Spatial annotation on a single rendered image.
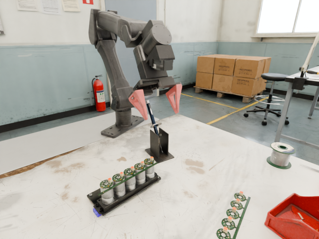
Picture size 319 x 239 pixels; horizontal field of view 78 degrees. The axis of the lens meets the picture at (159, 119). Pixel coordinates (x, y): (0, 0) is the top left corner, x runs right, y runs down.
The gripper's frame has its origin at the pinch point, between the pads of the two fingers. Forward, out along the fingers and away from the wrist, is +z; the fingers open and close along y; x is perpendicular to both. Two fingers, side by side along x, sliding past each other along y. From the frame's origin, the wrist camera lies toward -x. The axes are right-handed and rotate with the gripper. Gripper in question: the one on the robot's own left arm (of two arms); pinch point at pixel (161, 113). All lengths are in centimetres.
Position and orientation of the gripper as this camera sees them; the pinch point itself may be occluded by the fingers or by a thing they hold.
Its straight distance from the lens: 53.7
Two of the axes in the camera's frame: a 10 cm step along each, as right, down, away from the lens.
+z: 2.8, 9.5, -1.3
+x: -4.1, 2.4, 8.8
